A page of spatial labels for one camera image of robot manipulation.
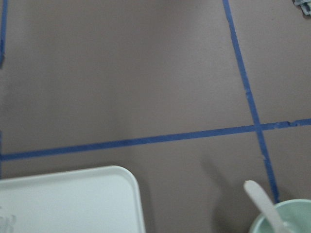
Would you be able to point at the grey folded cloth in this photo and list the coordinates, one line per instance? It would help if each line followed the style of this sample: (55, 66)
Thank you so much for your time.
(305, 6)

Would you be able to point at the white bear tray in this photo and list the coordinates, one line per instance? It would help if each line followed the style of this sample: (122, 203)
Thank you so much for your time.
(96, 200)

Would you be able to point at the mint green bowl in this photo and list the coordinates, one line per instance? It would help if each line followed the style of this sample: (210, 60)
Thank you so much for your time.
(296, 214)

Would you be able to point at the white plastic spoon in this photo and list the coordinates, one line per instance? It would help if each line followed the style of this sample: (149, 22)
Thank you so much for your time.
(262, 201)

